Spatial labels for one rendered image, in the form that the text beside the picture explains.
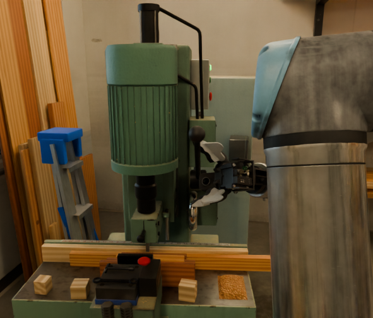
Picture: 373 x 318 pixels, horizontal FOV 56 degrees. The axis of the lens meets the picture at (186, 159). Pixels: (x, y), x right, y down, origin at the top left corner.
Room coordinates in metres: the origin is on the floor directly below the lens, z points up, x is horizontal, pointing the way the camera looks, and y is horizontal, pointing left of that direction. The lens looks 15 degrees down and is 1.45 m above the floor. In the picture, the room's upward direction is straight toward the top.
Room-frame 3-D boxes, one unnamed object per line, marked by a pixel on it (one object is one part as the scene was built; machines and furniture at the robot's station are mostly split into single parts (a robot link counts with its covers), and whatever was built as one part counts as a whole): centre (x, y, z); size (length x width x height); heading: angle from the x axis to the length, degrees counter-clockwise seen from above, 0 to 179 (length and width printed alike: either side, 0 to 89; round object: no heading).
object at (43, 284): (0.78, 0.36, 0.92); 0.03 x 0.03 x 0.04; 82
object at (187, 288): (0.75, 0.00, 0.92); 0.04 x 0.03 x 0.04; 77
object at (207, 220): (1.07, -0.06, 1.02); 0.09 x 0.07 x 0.12; 87
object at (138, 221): (0.91, 0.11, 1.03); 0.14 x 0.07 x 0.09; 177
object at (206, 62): (1.20, -0.05, 1.40); 0.10 x 0.06 x 0.16; 177
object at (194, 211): (1.01, -0.02, 1.02); 0.12 x 0.03 x 0.12; 177
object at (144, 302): (0.70, 0.13, 0.92); 0.15 x 0.13 x 0.09; 87
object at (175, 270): (0.80, 0.10, 0.93); 0.25 x 0.01 x 0.07; 87
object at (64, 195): (1.68, 0.57, 0.58); 0.27 x 0.25 x 1.16; 80
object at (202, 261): (0.89, 0.03, 0.92); 0.60 x 0.02 x 0.04; 87
